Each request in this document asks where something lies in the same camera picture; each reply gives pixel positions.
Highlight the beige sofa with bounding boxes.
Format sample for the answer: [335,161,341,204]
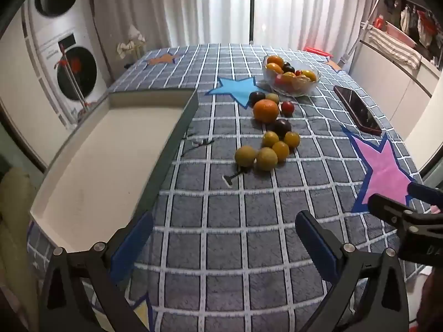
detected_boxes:
[0,168,39,319]

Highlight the pink basin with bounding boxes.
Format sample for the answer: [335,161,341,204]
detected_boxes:
[384,21,418,47]

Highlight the red broom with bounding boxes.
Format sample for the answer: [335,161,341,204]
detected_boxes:
[57,44,89,111]

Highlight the glass bowl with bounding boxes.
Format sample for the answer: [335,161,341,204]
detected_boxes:
[262,55,321,97]

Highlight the person's right forearm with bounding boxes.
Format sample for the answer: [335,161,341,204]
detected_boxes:
[417,270,443,332]

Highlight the metal stand with white cloths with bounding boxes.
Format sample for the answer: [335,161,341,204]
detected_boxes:
[117,24,148,67]

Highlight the green yellow plum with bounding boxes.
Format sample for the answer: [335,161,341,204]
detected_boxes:
[256,147,278,171]
[235,146,257,167]

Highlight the red bucket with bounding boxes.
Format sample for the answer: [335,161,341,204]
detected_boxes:
[304,46,333,58]

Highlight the white cabinet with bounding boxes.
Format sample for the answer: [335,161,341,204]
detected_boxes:
[349,38,443,146]

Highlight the black smartphone with red case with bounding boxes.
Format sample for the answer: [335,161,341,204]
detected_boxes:
[334,85,382,134]

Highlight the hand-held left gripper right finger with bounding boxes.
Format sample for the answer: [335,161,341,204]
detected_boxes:
[295,210,411,332]

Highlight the white tray with green rim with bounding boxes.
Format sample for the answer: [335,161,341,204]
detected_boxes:
[29,88,199,254]

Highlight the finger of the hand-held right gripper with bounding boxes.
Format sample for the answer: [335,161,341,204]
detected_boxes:
[406,181,443,203]
[367,194,443,233]

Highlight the striped towel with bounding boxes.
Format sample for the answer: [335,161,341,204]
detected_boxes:
[369,28,422,70]

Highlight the grey mop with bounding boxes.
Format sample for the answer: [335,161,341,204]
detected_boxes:
[337,0,385,68]

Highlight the white washing machine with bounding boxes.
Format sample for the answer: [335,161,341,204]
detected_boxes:
[38,31,109,127]

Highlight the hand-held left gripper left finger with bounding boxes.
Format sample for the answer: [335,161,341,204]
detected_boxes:
[37,211,154,332]

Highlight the white curtain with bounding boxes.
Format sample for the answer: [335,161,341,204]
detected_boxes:
[92,0,381,66]

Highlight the hanging clothes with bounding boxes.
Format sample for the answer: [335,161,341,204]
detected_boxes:
[384,0,443,58]

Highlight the large orange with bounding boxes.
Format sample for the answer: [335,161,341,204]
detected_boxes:
[253,99,280,124]

